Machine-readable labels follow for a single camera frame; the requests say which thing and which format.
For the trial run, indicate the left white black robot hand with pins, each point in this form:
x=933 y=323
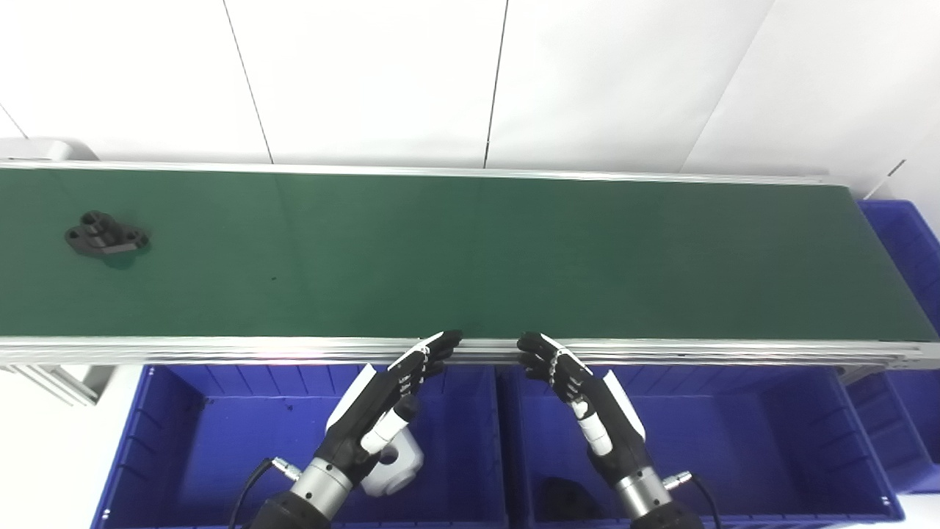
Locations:
x=367 y=411

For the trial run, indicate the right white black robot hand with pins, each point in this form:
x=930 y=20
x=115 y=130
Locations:
x=609 y=426

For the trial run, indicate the black flanged metal part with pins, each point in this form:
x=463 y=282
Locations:
x=103 y=236

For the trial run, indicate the grey conveyor end housing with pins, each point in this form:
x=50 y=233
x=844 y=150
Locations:
x=44 y=149

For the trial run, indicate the black blocky part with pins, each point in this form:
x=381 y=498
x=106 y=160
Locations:
x=569 y=501

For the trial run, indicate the green conveyor belt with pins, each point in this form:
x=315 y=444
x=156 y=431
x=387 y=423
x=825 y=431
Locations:
x=220 y=349
x=470 y=257

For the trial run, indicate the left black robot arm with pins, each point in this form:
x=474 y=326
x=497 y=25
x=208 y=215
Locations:
x=308 y=496

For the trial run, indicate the white cube part with hole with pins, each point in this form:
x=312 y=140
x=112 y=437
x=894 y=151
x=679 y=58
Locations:
x=404 y=466

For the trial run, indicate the blue plastic bin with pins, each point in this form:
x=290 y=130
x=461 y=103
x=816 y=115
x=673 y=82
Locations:
x=220 y=441
x=907 y=250
x=749 y=441

